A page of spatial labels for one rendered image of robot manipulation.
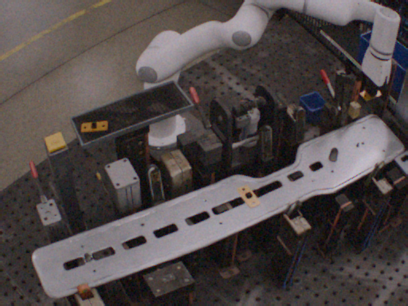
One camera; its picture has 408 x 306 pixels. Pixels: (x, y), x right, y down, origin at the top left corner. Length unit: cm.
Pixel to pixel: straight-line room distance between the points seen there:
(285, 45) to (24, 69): 204
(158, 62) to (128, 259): 66
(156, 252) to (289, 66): 140
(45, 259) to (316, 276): 94
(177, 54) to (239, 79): 79
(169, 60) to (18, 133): 183
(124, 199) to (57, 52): 257
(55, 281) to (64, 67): 255
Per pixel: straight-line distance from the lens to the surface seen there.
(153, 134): 207
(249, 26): 157
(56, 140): 162
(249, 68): 258
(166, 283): 144
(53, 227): 156
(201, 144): 167
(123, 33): 409
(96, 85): 361
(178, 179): 162
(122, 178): 155
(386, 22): 150
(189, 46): 174
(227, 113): 161
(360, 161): 183
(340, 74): 182
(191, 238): 155
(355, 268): 192
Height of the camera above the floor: 229
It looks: 47 degrees down
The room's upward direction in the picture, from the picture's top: 2 degrees clockwise
